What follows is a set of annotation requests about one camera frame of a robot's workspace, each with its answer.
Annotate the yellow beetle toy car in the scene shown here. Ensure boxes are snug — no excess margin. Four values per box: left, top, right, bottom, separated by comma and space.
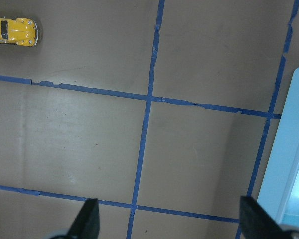
0, 17, 39, 47

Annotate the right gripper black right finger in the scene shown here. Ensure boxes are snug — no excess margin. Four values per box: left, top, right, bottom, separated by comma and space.
239, 196, 292, 239

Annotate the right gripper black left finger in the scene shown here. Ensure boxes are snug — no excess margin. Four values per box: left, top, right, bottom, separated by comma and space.
65, 199, 100, 239

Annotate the light blue plastic bin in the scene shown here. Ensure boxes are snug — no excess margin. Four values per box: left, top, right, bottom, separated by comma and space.
257, 67, 299, 227

